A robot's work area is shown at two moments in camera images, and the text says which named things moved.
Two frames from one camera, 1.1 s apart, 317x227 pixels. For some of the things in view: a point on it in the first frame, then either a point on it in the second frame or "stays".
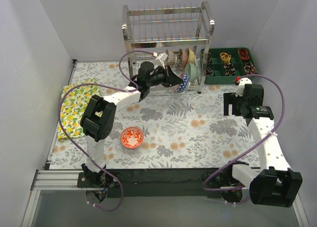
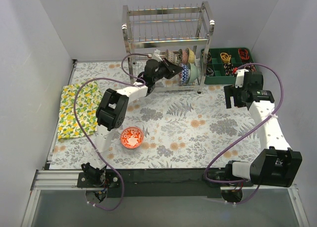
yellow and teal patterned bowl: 191,56 stays
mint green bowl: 192,71 stays
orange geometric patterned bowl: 182,86 to 184,74
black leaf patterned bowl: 179,58 stays
